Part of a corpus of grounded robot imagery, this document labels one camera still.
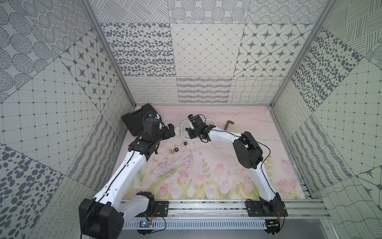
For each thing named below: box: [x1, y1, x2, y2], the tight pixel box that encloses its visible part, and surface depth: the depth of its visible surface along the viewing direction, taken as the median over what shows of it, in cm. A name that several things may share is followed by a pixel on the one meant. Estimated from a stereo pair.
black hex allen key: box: [223, 119, 235, 131], surface depth 112 cm
